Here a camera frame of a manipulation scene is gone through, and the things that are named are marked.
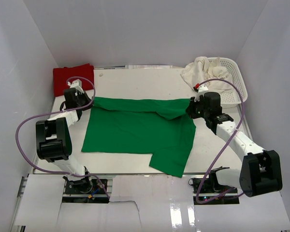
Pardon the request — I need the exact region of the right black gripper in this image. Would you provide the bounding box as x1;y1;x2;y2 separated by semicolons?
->
186;96;209;119

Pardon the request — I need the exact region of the green t shirt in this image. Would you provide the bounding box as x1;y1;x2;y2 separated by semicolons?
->
81;97;196;177

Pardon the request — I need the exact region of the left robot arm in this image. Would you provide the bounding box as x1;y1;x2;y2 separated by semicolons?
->
36;87;93;194

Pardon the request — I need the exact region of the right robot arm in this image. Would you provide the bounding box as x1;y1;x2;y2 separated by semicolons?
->
186;92;283;197

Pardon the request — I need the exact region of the white perforated plastic basket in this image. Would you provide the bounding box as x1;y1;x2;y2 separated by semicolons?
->
219;58;248;108

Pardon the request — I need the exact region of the folded red t shirt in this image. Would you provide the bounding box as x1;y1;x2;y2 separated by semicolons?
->
53;63;94;97

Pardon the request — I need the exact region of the cream white t shirt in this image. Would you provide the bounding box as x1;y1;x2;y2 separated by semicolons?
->
180;57;234;93

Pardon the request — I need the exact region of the paper label strip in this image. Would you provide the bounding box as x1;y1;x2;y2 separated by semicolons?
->
125;65;173;69

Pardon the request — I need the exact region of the white paper front cover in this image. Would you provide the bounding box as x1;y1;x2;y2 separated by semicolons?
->
15;174;290;232

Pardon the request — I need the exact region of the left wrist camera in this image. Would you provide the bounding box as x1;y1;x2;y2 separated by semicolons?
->
67;79;84;94

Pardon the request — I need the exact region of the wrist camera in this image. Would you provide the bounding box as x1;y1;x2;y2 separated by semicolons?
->
67;79;84;94
190;84;209;102

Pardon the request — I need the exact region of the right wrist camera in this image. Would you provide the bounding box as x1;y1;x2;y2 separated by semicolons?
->
190;84;209;102

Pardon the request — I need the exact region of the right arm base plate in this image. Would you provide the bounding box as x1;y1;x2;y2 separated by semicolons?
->
188;178;240;205

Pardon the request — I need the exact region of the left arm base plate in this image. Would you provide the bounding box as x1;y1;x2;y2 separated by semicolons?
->
62;179;109;203

